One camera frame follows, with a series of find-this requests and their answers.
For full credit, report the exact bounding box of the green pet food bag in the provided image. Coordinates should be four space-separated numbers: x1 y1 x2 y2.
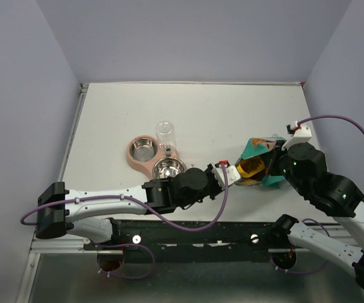
235 134 286 189

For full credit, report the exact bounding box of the yellow plastic scoop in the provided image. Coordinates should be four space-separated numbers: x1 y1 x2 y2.
236 156 265 179

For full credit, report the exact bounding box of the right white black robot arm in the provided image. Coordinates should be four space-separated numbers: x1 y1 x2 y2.
267 143 364 290

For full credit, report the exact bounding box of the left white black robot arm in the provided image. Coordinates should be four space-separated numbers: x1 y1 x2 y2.
35 162 241 249

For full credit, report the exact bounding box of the pink double pet feeder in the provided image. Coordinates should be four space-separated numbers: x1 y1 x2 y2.
126 135 186 180

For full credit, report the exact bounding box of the front steel bowl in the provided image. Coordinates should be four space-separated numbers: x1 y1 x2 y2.
152 157 186 179

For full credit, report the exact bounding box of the steel bowl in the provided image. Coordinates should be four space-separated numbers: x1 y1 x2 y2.
129 137 157 162
152 157 186 179

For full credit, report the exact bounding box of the clear water bottle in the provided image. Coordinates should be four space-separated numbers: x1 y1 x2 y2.
155 121 178 157

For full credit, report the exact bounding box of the rear steel bowl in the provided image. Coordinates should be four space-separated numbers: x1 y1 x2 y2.
129 137 157 162

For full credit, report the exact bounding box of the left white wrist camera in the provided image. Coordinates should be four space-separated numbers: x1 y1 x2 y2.
212 160 241 189

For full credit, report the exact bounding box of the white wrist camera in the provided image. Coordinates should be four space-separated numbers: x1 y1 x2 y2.
282 121 312 150
212 160 241 189

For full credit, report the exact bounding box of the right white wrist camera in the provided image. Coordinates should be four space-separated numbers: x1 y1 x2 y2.
282 121 312 150

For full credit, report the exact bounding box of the black mounting rail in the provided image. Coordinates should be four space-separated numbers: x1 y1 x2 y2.
83 220 300 269

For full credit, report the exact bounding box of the aluminium frame extrusion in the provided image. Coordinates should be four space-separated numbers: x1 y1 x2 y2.
30 235 90 254

